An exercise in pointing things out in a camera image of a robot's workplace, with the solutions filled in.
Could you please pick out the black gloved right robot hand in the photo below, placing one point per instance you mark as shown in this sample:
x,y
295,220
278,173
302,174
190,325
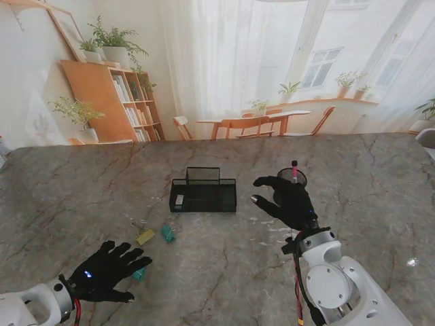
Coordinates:
x,y
292,203

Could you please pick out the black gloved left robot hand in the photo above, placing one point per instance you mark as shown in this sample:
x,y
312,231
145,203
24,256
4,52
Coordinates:
x,y
102,275

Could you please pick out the pink and white pen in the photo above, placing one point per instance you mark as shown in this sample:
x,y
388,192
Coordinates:
x,y
294,171

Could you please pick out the teal binder clip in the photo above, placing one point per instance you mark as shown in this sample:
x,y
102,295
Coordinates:
x,y
140,274
167,233

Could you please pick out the small blue white box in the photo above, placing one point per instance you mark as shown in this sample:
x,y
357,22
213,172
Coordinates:
x,y
179,201

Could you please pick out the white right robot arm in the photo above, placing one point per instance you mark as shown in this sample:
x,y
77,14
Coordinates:
x,y
340,285

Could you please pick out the black mesh desk organizer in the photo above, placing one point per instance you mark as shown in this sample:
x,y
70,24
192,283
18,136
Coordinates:
x,y
207,200

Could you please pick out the black mesh pen cup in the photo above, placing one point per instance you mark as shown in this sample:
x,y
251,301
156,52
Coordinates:
x,y
302,178

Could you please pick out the yellow binder clip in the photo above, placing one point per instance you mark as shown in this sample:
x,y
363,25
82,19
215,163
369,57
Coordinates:
x,y
145,236

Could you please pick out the printed room backdrop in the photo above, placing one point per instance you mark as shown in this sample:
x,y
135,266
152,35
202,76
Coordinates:
x,y
221,68

